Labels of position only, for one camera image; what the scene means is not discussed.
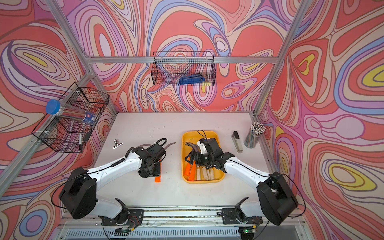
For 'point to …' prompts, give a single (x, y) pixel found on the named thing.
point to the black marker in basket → (80, 146)
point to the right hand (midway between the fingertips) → (192, 163)
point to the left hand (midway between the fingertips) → (158, 175)
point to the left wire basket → (63, 132)
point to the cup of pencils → (253, 136)
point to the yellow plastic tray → (193, 136)
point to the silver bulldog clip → (117, 145)
